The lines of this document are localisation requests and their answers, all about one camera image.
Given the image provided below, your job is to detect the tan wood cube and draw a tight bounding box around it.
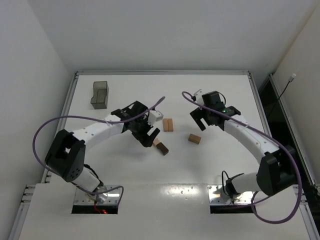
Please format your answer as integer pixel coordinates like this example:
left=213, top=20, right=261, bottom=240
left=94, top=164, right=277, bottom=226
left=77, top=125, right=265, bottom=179
left=153, top=138, right=161, bottom=146

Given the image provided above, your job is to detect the dark wood arch block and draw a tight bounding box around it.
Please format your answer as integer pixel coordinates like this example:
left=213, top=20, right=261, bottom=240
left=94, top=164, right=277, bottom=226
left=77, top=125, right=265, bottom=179
left=156, top=142, right=169, bottom=156

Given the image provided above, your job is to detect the light wood long block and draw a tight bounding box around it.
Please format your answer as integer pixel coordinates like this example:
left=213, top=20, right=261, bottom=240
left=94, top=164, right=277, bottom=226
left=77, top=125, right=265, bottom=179
left=168, top=118, right=174, bottom=132
left=162, top=118, right=169, bottom=132

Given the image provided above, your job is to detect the light brown block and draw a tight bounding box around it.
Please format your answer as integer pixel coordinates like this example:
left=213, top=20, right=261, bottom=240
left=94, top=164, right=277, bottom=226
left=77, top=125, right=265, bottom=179
left=188, top=133, right=202, bottom=145

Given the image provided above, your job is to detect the smoky transparent plastic box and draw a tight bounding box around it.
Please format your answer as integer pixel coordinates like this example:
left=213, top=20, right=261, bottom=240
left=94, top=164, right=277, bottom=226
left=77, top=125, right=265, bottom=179
left=90, top=81, right=109, bottom=110

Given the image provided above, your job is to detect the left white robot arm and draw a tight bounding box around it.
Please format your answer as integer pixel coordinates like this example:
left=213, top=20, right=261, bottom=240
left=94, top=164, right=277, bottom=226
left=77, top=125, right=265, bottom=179
left=44, top=101, right=164, bottom=196

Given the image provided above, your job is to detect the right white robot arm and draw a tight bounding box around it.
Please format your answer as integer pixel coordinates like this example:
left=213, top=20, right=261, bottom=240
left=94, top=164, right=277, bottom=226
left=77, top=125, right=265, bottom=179
left=190, top=90, right=297, bottom=198

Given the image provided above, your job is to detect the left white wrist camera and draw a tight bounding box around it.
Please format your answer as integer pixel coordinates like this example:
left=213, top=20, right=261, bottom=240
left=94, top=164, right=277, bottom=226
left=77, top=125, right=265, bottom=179
left=147, top=110, right=164, bottom=126

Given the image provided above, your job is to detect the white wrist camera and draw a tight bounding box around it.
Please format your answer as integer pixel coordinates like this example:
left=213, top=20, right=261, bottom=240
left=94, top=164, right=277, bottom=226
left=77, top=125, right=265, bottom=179
left=192, top=89, right=204, bottom=105
left=147, top=110, right=164, bottom=126

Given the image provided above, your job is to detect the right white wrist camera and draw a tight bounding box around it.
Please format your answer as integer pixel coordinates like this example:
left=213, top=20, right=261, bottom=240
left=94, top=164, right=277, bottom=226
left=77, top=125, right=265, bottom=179
left=192, top=89, right=204, bottom=105

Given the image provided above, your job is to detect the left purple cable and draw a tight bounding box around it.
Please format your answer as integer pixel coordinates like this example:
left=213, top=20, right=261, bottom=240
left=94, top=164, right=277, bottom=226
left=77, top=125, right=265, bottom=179
left=32, top=96, right=166, bottom=208

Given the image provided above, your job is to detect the purple cable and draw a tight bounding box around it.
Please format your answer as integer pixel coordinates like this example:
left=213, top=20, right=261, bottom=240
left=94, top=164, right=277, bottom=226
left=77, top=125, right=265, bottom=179
left=32, top=96, right=166, bottom=208
left=181, top=90, right=303, bottom=223

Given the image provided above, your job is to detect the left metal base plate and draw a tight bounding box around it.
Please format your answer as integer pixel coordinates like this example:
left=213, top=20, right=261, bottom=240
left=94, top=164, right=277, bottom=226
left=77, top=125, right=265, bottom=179
left=73, top=185, right=122, bottom=207

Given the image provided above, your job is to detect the metal base plate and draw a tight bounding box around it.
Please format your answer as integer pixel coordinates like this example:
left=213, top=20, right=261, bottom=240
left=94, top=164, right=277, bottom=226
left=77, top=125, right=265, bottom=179
left=73, top=185, right=122, bottom=207
left=207, top=184, right=256, bottom=206

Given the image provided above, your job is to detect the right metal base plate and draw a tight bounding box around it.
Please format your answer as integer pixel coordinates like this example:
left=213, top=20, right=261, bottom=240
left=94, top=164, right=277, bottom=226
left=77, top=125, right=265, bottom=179
left=207, top=184, right=256, bottom=206

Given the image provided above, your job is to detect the black wall cable with plug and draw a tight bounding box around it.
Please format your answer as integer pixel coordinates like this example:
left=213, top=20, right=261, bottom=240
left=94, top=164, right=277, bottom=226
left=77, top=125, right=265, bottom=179
left=267, top=73, right=297, bottom=118

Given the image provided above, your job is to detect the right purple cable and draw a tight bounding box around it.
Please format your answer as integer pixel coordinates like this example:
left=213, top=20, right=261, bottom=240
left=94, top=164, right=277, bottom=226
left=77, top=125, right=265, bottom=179
left=181, top=90, right=303, bottom=223

